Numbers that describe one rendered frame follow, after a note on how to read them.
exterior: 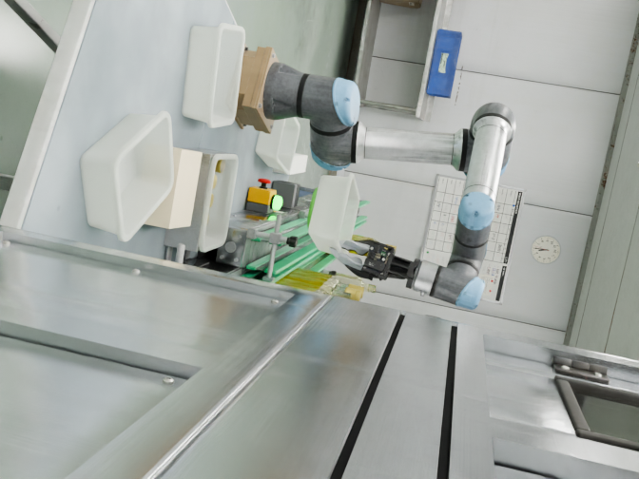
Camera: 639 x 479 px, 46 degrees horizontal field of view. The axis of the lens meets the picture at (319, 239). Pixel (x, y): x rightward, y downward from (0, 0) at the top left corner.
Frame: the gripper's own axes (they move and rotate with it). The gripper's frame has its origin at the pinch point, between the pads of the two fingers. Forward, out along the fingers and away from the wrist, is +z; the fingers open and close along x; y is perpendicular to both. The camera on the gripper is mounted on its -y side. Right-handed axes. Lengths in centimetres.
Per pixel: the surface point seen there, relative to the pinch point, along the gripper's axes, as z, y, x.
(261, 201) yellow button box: 33, -40, -12
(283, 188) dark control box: 35, -65, -23
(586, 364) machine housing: -46, 82, 16
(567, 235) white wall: -116, -581, -174
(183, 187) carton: 28.6, 31.0, 2.8
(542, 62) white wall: -38, -530, -320
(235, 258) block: 23.5, -4.7, 9.8
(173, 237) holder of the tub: 33.0, 14.7, 11.5
